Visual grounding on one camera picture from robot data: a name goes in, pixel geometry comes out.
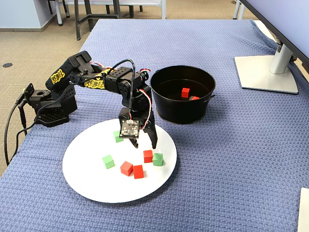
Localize white flat panel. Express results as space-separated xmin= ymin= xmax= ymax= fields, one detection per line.
xmin=297 ymin=187 xmax=309 ymax=232

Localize small camera circuit board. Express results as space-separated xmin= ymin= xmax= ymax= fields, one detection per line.
xmin=119 ymin=119 xmax=141 ymax=139

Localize monitor with silver stand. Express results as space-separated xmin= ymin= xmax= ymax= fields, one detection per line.
xmin=233 ymin=0 xmax=309 ymax=95

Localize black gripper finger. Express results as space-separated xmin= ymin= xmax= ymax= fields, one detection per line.
xmin=127 ymin=137 xmax=140 ymax=149
xmin=144 ymin=124 xmax=158 ymax=150

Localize dark grey metal table frame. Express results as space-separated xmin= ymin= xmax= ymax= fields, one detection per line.
xmin=73 ymin=0 xmax=121 ymax=41

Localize white red servo wire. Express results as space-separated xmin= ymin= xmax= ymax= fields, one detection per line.
xmin=139 ymin=88 xmax=153 ymax=130

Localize blue woven tablecloth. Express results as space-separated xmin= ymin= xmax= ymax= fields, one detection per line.
xmin=0 ymin=18 xmax=309 ymax=232

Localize black chair legs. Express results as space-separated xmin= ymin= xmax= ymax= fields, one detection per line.
xmin=105 ymin=4 xmax=143 ymax=19
xmin=47 ymin=0 xmax=71 ymax=19

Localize black plug with cable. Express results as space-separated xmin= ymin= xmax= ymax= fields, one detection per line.
xmin=18 ymin=102 xmax=28 ymax=130

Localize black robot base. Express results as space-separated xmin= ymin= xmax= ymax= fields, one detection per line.
xmin=23 ymin=83 xmax=78 ymax=128

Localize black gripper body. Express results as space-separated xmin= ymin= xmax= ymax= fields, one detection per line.
xmin=120 ymin=108 xmax=156 ymax=131

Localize white round plate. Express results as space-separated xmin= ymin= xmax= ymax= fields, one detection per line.
xmin=62 ymin=118 xmax=178 ymax=203

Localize black metal bucket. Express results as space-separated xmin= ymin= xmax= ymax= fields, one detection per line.
xmin=150 ymin=65 xmax=216 ymax=125

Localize thick black cable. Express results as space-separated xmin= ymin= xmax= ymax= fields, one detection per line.
xmin=3 ymin=98 xmax=25 ymax=166

